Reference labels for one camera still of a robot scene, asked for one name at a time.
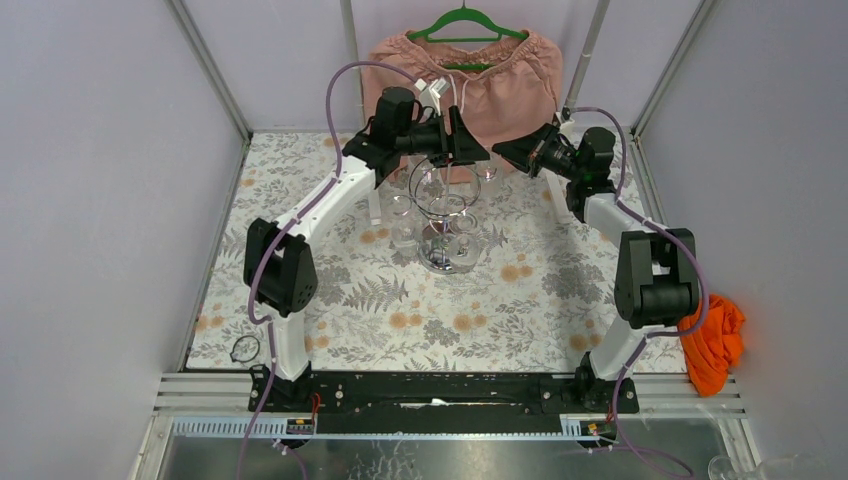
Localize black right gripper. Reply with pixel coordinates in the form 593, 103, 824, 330
491, 123, 584, 182

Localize chrome wine glass rack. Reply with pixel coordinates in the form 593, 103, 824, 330
408, 158, 482, 275

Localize clear wine glass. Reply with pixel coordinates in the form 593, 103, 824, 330
386, 195, 418, 259
445, 234, 481, 273
475, 160, 500, 185

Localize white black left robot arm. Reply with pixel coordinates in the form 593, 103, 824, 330
244, 79, 489, 411

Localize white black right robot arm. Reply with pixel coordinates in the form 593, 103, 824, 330
493, 124, 701, 412

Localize clear wine glass front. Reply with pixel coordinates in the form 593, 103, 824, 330
445, 234, 481, 273

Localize pink shorts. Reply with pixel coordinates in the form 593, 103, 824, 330
366, 30, 564, 148

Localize green clothes hanger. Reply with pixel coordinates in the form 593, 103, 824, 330
405, 1, 529, 44

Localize floral table mat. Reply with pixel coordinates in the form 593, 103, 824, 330
186, 133, 618, 372

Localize orange cloth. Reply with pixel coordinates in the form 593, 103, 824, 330
680, 294, 747, 397

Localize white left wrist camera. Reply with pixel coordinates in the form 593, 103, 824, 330
414, 78, 450, 116

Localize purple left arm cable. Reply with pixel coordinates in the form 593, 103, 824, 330
235, 61, 432, 480

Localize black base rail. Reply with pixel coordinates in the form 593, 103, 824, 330
247, 366, 640, 435

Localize black ring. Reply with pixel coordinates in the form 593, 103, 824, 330
229, 334, 262, 366

